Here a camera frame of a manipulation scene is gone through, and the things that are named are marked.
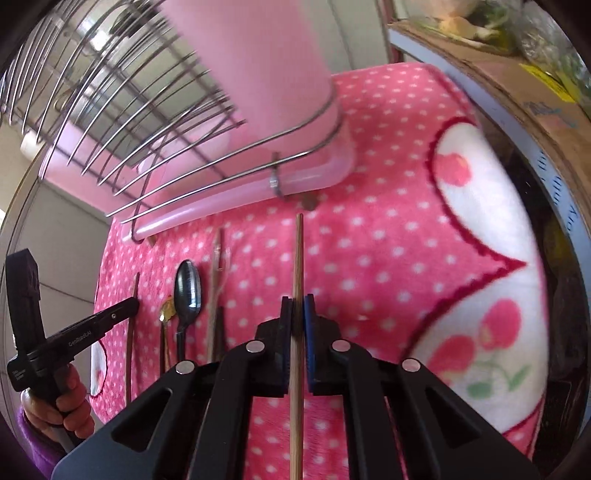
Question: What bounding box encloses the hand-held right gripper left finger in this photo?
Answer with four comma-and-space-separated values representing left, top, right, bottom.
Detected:
51, 295, 296, 480

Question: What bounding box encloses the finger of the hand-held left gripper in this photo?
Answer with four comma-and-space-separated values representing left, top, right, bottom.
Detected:
92, 296, 140, 334

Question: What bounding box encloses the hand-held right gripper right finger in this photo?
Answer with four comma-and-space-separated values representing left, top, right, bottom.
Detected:
302, 294, 541, 480

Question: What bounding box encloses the wooden chopstick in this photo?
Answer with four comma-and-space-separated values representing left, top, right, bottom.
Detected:
288, 213, 304, 480

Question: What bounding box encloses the steel wire dish rack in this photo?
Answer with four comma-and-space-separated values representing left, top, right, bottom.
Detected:
0, 0, 342, 243

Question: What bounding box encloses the pink plastic utensil cup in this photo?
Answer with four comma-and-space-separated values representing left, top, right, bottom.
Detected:
154, 0, 345, 160

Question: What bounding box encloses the person's left forearm purple sleeve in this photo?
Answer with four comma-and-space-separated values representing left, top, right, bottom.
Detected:
16, 406, 65, 480

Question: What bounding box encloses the person's left hand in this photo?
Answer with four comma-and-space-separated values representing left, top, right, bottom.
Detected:
23, 362, 95, 441

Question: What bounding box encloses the small gold spoon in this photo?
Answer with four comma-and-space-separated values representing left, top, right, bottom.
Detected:
159, 295, 177, 374

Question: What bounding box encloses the dark brown chopstick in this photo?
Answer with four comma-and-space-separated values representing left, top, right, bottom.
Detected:
124, 272, 140, 407

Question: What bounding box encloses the black chopstick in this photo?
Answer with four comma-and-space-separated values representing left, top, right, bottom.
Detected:
216, 305, 228, 363

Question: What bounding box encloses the black spoon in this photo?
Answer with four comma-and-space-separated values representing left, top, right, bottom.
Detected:
173, 260, 203, 365

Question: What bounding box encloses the pink polka dot blanket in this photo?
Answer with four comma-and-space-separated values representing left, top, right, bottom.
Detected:
90, 62, 550, 480

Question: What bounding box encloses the pink plastic drip tray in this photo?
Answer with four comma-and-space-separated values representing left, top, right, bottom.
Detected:
41, 99, 356, 244

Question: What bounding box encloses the metal storage shelf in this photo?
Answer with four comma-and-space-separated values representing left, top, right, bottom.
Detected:
376, 0, 591, 462

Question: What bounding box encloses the cardboard box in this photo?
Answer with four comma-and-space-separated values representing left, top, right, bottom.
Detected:
387, 18, 591, 259

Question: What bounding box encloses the ginger piece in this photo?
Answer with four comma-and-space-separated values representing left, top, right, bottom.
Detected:
438, 16, 478, 40

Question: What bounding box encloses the clear plastic container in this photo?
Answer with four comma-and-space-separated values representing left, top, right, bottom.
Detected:
416, 0, 522, 51

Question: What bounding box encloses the plastic bag of greens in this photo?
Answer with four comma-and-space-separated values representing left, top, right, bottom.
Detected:
517, 0, 589, 102

